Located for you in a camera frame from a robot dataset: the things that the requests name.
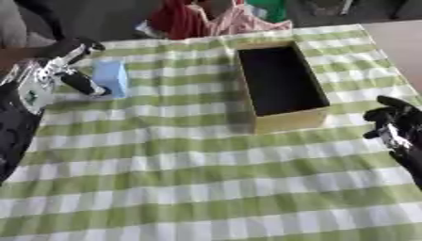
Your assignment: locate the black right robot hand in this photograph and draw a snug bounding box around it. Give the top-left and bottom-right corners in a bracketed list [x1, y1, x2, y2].
[361, 95, 422, 190]

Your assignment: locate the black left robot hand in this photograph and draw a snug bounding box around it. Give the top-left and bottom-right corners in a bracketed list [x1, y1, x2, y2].
[34, 37, 114, 97]

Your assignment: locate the tan cardboard box black inside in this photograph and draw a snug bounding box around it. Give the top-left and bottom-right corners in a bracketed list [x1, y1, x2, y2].
[234, 40, 332, 136]

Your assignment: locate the light blue block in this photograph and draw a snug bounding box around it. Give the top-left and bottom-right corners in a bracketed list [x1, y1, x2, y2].
[89, 59, 131, 99]

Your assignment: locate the chair leg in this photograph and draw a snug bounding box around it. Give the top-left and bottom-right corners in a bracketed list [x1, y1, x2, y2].
[337, 0, 356, 17]

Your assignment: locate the person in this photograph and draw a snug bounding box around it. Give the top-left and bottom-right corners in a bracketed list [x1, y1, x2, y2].
[135, 0, 296, 40]

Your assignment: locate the green object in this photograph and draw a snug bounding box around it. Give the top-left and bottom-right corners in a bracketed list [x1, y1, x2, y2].
[244, 0, 289, 24]

